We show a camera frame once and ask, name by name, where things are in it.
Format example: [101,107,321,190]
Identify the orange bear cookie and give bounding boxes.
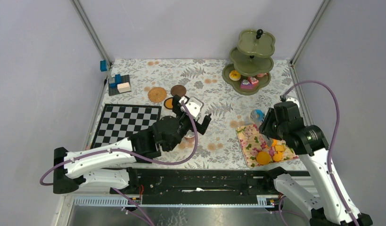
[271,139,278,148]

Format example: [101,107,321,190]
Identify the blue frosted donut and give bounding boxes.
[249,109,265,125]

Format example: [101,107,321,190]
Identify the metal tongs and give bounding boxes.
[250,112,273,147]

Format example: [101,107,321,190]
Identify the pink swiss roll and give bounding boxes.
[256,73,268,78]

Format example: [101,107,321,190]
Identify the purple candy packet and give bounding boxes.
[240,80,254,90]

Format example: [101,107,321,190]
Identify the yellow frosted donut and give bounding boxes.
[229,70,241,81]

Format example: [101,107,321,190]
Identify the pink strawberry cake slice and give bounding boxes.
[247,77,259,87]

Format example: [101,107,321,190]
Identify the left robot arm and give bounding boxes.
[52,96,212,194]

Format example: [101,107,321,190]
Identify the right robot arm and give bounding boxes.
[259,101,373,226]

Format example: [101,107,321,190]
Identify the black orange face coaster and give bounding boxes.
[163,97,173,110]

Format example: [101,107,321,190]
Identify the dark brown round coaster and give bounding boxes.
[170,85,187,97]

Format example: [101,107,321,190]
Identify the square yellow cracker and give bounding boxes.
[274,145,286,153]

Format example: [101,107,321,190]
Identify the floral tablecloth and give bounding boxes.
[95,59,294,170]

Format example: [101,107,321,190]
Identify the small orange cookie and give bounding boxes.
[272,153,284,162]

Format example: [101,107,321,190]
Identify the floral snack tray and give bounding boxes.
[236,124,298,168]

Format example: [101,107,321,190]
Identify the black white chessboard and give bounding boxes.
[90,104,162,149]

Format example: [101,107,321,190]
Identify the toy block set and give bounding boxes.
[108,74,131,96]

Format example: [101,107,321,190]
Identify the green three-tier serving stand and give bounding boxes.
[222,29,276,96]

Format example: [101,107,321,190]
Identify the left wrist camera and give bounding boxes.
[179,96,204,120]

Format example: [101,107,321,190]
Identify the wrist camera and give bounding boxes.
[179,96,204,120]
[286,97,300,107]

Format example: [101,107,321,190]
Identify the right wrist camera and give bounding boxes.
[286,97,300,107]

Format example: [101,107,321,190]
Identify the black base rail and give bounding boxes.
[120,168,279,205]

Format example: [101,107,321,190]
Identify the blue clip on frame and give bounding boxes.
[99,60,108,72]

